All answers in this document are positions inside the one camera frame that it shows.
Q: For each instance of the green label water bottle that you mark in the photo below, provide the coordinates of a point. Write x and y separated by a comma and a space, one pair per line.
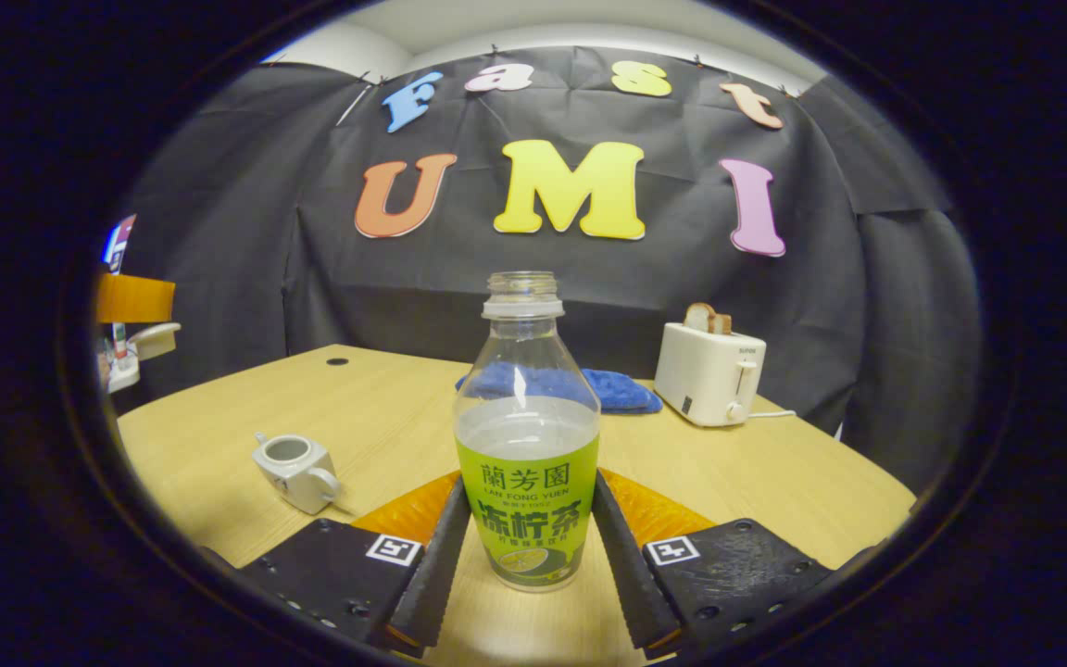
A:
526, 463

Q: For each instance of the computer monitor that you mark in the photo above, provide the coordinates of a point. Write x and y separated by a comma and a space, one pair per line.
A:
119, 243

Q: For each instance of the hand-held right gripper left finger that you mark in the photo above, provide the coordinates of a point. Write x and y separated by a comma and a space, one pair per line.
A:
432, 584

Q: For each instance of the white toaster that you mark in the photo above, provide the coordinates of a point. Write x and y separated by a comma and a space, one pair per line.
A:
705, 375

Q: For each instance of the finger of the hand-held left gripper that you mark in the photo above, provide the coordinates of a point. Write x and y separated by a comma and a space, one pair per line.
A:
135, 298

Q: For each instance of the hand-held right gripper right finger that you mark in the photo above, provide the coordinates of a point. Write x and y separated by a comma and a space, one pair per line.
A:
626, 574

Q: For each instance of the blue towel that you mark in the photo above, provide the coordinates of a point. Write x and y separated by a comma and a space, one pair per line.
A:
624, 391

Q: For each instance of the bread slice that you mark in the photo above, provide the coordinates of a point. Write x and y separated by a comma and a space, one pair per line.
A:
705, 318

